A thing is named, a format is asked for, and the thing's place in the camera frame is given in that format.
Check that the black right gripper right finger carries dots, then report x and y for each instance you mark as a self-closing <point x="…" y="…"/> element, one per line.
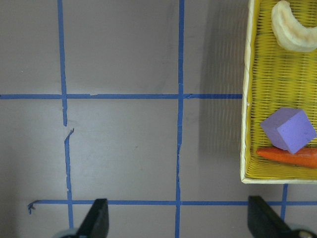
<point x="263" y="221"/>

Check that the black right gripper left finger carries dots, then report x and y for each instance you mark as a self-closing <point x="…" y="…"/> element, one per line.
<point x="96" y="222"/>

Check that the orange toy carrot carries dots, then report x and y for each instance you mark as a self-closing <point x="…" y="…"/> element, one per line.
<point x="306" y="157"/>

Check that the purple foam cube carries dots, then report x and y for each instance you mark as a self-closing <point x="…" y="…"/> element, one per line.
<point x="289" y="129"/>

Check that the yellow wicker basket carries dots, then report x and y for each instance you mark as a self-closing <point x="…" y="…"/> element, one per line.
<point x="273" y="78"/>

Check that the pale yellow toy banana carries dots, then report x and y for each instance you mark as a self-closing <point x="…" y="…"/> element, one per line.
<point x="289" y="32"/>

